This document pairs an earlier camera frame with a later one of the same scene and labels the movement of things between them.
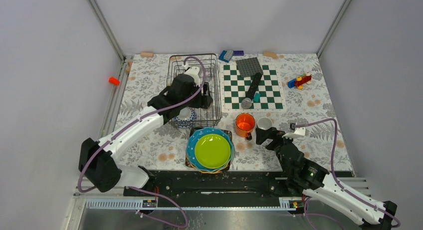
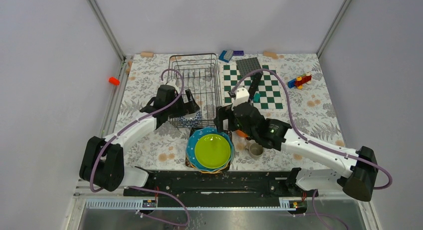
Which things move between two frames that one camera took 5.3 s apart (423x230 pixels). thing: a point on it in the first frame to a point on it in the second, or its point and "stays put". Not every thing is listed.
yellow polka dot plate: (210, 172) stays put
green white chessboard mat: (235, 87) stays put
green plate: (212, 151) stays put
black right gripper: (272, 133) to (222, 113)
